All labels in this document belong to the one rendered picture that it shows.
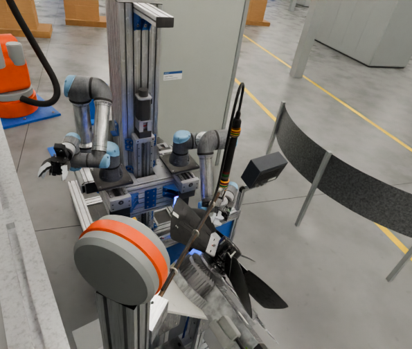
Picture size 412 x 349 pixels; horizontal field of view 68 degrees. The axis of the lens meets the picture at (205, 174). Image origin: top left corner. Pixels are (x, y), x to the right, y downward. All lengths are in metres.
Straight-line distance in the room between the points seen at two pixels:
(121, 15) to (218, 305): 1.50
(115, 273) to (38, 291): 0.20
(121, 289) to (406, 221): 2.77
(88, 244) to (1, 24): 8.83
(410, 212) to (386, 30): 8.23
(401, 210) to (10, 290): 2.91
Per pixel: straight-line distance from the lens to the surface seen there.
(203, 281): 1.41
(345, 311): 3.09
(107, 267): 0.52
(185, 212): 1.33
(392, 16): 10.76
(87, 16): 10.39
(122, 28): 1.88
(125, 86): 1.98
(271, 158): 2.09
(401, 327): 3.29
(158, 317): 0.86
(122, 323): 0.66
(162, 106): 3.17
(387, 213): 3.07
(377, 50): 10.86
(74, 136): 1.68
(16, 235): 0.40
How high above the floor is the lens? 2.32
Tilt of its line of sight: 37 degrees down
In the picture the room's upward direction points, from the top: 9 degrees clockwise
